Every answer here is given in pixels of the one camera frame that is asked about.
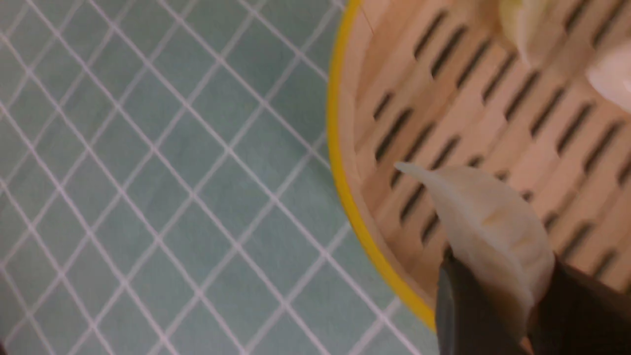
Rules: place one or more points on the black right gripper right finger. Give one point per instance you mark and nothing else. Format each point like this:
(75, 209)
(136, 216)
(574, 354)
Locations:
(581, 316)

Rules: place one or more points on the bamboo steamer tray yellow rim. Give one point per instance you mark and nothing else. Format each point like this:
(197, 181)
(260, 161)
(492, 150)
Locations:
(434, 83)

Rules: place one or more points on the greenish dumpling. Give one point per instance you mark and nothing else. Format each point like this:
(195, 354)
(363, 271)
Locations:
(533, 27)

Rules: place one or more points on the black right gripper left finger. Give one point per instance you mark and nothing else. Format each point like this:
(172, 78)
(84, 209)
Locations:
(466, 322)

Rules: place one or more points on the white pleated dumpling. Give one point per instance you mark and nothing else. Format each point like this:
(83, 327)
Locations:
(496, 234)

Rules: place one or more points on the green checkered tablecloth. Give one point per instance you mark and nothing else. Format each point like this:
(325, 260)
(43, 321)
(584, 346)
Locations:
(166, 187)

